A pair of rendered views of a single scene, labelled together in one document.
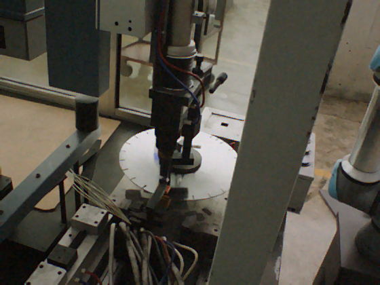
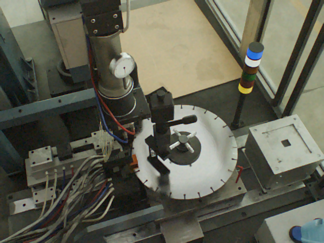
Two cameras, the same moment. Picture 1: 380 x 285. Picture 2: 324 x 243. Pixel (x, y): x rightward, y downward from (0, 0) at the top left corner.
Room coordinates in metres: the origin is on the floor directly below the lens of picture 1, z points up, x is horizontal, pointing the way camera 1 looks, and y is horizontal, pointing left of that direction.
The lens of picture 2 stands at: (0.58, -0.43, 1.88)
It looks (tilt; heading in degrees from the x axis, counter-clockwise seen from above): 56 degrees down; 63
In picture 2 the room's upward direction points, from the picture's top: 2 degrees counter-clockwise
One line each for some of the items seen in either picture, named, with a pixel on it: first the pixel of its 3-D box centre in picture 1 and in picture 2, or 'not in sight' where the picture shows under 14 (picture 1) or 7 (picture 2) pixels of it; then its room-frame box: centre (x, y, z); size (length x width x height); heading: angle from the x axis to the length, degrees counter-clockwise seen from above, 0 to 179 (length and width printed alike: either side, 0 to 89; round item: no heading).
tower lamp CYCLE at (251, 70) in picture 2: not in sight; (251, 65); (1.18, 0.10, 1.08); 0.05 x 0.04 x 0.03; 78
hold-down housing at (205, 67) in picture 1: (193, 97); (161, 118); (0.81, 0.00, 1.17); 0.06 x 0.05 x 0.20; 159
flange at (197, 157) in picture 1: (181, 155); (182, 145); (0.89, 0.01, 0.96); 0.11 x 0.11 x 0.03
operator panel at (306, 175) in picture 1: (292, 167); (308, 230); (1.11, -0.36, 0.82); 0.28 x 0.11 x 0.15; 168
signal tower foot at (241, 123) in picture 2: not in sight; (235, 123); (1.18, 0.10, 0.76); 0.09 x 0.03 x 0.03; 168
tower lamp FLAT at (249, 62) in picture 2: not in sight; (253, 58); (1.18, 0.10, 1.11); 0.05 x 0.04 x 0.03; 78
